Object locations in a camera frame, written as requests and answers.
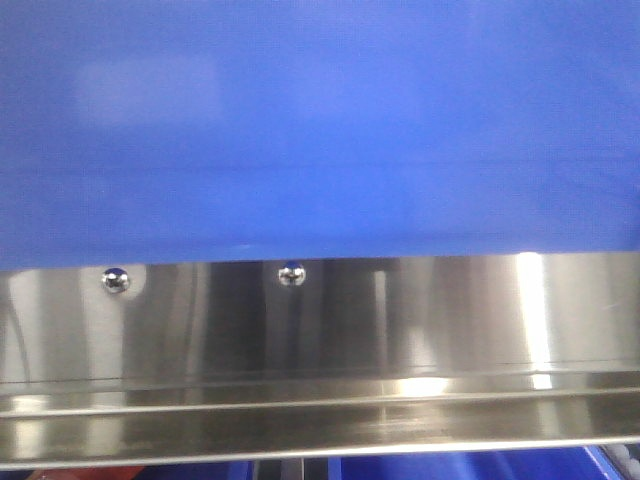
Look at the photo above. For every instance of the stainless steel shelf rail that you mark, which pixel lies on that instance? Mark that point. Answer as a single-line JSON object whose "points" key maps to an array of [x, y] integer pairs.
{"points": [[219, 361]]}

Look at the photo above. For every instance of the right round-head rail screw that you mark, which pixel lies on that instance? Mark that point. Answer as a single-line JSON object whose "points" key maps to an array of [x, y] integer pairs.
{"points": [[292, 274]]}

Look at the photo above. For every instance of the large blue plastic bin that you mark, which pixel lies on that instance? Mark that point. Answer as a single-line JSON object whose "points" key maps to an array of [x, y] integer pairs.
{"points": [[168, 131]]}

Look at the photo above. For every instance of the left round-head rail screw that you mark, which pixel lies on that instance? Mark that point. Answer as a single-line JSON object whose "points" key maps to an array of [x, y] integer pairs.
{"points": [[115, 280]]}

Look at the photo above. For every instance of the round-head rail screw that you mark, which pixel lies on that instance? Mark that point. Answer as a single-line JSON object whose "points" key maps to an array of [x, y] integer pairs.
{"points": [[115, 280], [292, 274]]}

